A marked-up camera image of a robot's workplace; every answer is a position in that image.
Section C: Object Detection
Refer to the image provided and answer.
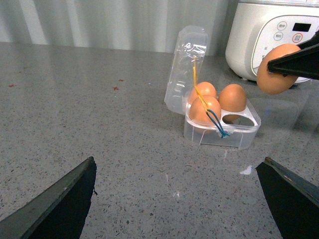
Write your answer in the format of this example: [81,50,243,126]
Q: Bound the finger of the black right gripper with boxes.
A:
[256,157,319,239]

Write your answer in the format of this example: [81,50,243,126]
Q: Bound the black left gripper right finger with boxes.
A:
[267,31,319,80]

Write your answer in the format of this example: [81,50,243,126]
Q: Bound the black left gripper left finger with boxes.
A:
[0,157,97,239]

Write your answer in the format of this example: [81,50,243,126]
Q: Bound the brown egg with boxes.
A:
[257,43,300,95]
[218,84,247,113]
[188,95,221,126]
[188,82,217,104]

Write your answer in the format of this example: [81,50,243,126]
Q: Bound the clear plastic egg box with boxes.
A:
[164,25,261,149]

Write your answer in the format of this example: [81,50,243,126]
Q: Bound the white Joyoung cooker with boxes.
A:
[225,0,319,81]

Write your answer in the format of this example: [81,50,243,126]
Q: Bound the blue rubber band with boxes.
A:
[206,109,230,138]

